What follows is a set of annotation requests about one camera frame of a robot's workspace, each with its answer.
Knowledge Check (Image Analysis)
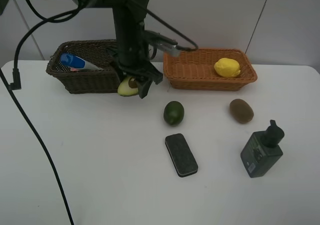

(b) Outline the yellow lemon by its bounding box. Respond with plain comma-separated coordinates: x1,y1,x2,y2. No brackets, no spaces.
213,58,241,78

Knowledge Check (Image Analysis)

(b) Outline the dark brown wicker basket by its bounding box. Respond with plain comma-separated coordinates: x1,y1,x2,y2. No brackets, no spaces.
46,39,120,94

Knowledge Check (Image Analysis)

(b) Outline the brown kiwi fruit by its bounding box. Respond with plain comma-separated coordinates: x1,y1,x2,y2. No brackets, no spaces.
229,98,254,124

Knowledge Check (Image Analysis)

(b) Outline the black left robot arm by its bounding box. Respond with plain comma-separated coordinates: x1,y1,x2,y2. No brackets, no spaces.
0,0,163,99

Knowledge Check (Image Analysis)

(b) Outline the pink bottle with white cap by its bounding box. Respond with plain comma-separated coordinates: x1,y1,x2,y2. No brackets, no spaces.
70,67,80,72

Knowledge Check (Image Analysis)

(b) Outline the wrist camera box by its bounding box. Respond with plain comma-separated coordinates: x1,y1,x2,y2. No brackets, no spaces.
143,30,183,60

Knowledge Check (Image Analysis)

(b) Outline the halved avocado with pit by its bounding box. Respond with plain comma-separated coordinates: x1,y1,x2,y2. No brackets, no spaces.
117,76,139,97

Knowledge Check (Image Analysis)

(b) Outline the white bottle with blue cap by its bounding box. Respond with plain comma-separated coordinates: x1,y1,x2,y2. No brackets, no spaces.
59,53,103,71

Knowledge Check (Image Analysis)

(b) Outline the dark green pump bottle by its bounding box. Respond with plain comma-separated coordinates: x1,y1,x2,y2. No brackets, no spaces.
240,120,285,178

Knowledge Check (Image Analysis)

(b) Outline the black cable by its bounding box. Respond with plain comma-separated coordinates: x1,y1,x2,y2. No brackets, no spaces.
0,0,200,225

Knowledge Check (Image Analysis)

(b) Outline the orange wicker basket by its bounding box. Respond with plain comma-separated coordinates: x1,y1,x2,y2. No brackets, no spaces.
163,48,258,91

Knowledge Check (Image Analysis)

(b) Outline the green lime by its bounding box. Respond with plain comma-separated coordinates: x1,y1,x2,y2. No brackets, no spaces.
163,101,185,126

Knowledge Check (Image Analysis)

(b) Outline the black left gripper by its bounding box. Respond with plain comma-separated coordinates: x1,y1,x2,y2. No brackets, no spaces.
106,22,163,99

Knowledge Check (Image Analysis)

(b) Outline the black whiteboard eraser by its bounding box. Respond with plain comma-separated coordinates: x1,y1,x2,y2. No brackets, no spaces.
165,133,199,178

